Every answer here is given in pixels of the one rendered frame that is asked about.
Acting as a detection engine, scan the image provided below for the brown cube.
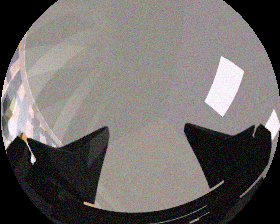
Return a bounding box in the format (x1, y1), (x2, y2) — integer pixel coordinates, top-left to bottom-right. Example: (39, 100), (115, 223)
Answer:
(20, 131), (27, 142)

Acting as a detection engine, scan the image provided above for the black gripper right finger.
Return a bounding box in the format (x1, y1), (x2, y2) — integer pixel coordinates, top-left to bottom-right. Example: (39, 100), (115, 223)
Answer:
(184, 123), (255, 188)

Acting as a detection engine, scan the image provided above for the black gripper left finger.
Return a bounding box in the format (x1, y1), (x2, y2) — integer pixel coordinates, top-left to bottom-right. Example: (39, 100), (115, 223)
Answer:
(26, 126), (109, 204)

